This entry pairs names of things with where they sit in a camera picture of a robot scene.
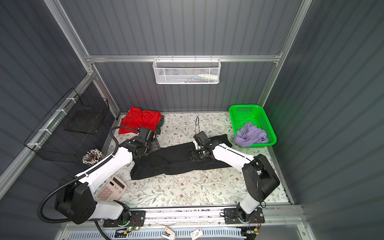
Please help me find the white spray bottle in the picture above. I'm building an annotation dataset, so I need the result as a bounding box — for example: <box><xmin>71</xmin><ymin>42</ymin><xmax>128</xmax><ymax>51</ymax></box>
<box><xmin>198</xmin><ymin>74</ymin><xmax>219</xmax><ymax>81</ymax></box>

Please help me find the purple t shirt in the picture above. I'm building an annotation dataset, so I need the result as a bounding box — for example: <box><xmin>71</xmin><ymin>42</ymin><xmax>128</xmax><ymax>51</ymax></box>
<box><xmin>234</xmin><ymin>123</ymin><xmax>269</xmax><ymax>148</ymax></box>

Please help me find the white tag card right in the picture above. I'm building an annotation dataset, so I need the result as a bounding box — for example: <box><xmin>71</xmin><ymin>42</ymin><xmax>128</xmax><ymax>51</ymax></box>
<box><xmin>190</xmin><ymin>228</ymin><xmax>204</xmax><ymax>240</ymax></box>

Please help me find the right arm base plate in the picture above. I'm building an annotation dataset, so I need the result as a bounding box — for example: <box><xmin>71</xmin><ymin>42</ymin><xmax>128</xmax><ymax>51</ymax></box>
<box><xmin>220</xmin><ymin>208</ymin><xmax>265</xmax><ymax>225</ymax></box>

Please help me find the white tag card left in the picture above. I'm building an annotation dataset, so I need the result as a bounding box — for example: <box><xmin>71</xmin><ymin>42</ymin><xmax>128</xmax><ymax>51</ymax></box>
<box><xmin>161</xmin><ymin>227</ymin><xmax>176</xmax><ymax>240</ymax></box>

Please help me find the black wire basket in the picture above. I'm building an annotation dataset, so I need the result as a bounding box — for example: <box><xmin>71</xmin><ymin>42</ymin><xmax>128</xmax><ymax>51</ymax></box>
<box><xmin>24</xmin><ymin>92</ymin><xmax>110</xmax><ymax>163</ymax></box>

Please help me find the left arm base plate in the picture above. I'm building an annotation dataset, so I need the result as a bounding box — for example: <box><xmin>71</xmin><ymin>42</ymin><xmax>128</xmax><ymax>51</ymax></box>
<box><xmin>103</xmin><ymin>211</ymin><xmax>146</xmax><ymax>228</ymax></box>

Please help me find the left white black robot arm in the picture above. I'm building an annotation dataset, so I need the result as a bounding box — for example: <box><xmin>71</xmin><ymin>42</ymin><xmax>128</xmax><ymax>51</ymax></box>
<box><xmin>55</xmin><ymin>127</ymin><xmax>160</xmax><ymax>226</ymax></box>

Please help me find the white wire mesh basket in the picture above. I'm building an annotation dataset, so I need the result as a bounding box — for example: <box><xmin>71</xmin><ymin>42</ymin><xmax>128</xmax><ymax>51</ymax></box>
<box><xmin>153</xmin><ymin>58</ymin><xmax>222</xmax><ymax>85</ymax></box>

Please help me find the white tag card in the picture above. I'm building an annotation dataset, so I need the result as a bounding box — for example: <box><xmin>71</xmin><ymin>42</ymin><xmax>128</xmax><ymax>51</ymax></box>
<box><xmin>190</xmin><ymin>228</ymin><xmax>204</xmax><ymax>240</ymax></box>
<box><xmin>161</xmin><ymin>227</ymin><xmax>176</xmax><ymax>240</ymax></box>

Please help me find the floral table mat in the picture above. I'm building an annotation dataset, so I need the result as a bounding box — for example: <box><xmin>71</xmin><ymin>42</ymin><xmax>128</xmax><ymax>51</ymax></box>
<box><xmin>84</xmin><ymin>111</ymin><xmax>290</xmax><ymax>210</ymax></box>

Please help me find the green plastic basket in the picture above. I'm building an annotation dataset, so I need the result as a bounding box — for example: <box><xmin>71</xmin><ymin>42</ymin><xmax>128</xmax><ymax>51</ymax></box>
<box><xmin>229</xmin><ymin>105</ymin><xmax>277</xmax><ymax>148</ymax></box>

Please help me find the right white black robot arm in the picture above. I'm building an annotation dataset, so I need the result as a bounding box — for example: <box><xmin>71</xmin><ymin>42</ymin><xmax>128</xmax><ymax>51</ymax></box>
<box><xmin>190</xmin><ymin>131</ymin><xmax>281</xmax><ymax>223</ymax></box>

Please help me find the dark green folded t shirt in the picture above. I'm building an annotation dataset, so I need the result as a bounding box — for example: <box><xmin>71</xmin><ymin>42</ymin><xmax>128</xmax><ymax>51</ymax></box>
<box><xmin>156</xmin><ymin>115</ymin><xmax>165</xmax><ymax>135</ymax></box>

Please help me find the red folded t shirt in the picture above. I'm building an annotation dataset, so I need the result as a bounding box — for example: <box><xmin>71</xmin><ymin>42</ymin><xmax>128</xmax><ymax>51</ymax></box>
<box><xmin>120</xmin><ymin>107</ymin><xmax>162</xmax><ymax>132</ymax></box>

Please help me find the aluminium front rail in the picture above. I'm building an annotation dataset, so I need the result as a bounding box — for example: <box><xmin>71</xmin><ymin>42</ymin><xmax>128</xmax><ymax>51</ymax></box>
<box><xmin>61</xmin><ymin>206</ymin><xmax>304</xmax><ymax>229</ymax></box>

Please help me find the cup of pens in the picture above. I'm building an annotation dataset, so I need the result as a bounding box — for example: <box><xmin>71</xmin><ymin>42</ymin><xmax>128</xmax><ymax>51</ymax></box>
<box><xmin>82</xmin><ymin>149</ymin><xmax>104</xmax><ymax>167</ymax></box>

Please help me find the black t shirt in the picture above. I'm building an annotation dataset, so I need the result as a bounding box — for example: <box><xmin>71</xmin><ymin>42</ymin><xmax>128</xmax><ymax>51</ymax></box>
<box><xmin>130</xmin><ymin>142</ymin><xmax>230</xmax><ymax>180</ymax></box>

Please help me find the pink white remote pad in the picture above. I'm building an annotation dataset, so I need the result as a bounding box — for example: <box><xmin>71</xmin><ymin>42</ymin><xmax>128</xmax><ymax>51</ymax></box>
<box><xmin>96</xmin><ymin>176</ymin><xmax>127</xmax><ymax>202</ymax></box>

